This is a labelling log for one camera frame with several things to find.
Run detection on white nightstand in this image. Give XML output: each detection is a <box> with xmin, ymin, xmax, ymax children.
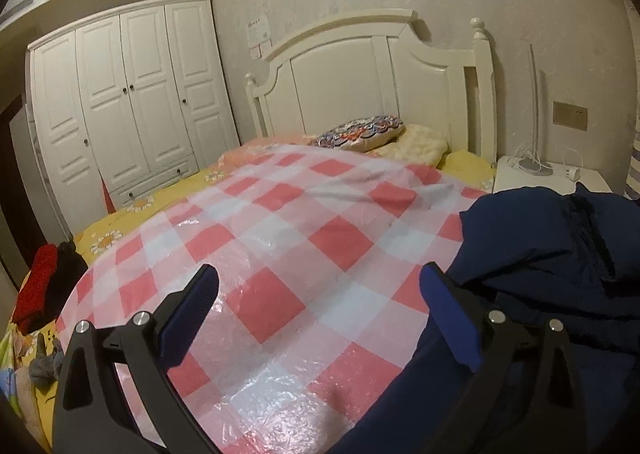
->
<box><xmin>492</xmin><ymin>155</ymin><xmax>615</xmax><ymax>195</ymax></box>

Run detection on pale yellow fluffy pillow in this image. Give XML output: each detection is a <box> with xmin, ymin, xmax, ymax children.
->
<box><xmin>367</xmin><ymin>124</ymin><xmax>449</xmax><ymax>169</ymax></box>

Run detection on white panelled wardrobe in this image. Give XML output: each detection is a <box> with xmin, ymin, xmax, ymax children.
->
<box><xmin>26</xmin><ymin>0</ymin><xmax>241</xmax><ymax>240</ymax></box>

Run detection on striped curtain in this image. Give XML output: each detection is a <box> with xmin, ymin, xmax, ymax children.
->
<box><xmin>624</xmin><ymin>129</ymin><xmax>640</xmax><ymax>200</ymax></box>

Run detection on brass wall socket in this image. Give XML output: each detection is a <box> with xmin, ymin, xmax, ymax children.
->
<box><xmin>552</xmin><ymin>101</ymin><xmax>589</xmax><ymax>131</ymax></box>

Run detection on black cloth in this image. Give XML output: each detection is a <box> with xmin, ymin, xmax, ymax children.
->
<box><xmin>42</xmin><ymin>240</ymin><xmax>90</xmax><ymax>315</ymax></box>

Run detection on white plug adapter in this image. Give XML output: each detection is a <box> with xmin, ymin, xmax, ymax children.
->
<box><xmin>562</xmin><ymin>149</ymin><xmax>583</xmax><ymax>181</ymax></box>

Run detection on dark wooden door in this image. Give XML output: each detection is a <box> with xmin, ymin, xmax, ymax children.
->
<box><xmin>0</xmin><ymin>94</ymin><xmax>48</xmax><ymax>280</ymax></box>

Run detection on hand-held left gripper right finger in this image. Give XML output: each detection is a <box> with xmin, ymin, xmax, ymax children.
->
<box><xmin>419</xmin><ymin>261</ymin><xmax>588</xmax><ymax>454</ymax></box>

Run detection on yellow floral bedsheet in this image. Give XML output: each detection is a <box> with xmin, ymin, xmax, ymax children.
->
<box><xmin>0</xmin><ymin>134</ymin><xmax>498</xmax><ymax>454</ymax></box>

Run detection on grey cloth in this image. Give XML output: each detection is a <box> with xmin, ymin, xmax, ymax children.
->
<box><xmin>27</xmin><ymin>334</ymin><xmax>63</xmax><ymax>382</ymax></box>

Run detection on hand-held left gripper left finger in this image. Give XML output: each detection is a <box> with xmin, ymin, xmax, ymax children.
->
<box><xmin>51</xmin><ymin>263</ymin><xmax>221</xmax><ymax>454</ymax></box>

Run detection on red white checkered plastic sheet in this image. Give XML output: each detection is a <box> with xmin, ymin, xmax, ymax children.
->
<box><xmin>55</xmin><ymin>143</ymin><xmax>493</xmax><ymax>454</ymax></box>

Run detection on colourful patterned pillow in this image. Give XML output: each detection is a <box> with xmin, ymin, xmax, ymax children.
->
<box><xmin>312</xmin><ymin>115</ymin><xmax>405</xmax><ymax>153</ymax></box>

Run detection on red cloth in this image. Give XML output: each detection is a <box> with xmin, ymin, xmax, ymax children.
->
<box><xmin>11</xmin><ymin>244</ymin><xmax>58</xmax><ymax>335</ymax></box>

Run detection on white cable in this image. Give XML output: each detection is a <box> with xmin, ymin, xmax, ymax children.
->
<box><xmin>506</xmin><ymin>143</ymin><xmax>546</xmax><ymax>172</ymax></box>

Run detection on white desk lamp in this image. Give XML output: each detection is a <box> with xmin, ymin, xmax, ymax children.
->
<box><xmin>515</xmin><ymin>44</ymin><xmax>553</xmax><ymax>176</ymax></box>

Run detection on white wooden headboard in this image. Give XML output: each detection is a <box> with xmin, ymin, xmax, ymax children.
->
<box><xmin>244</xmin><ymin>9</ymin><xmax>498</xmax><ymax>170</ymax></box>

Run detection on navy blue padded jacket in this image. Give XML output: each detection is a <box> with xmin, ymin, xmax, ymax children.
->
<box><xmin>325</xmin><ymin>182</ymin><xmax>640</xmax><ymax>454</ymax></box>

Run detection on red fabric item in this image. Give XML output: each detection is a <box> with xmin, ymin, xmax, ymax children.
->
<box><xmin>99</xmin><ymin>178</ymin><xmax>119</xmax><ymax>216</ymax></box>

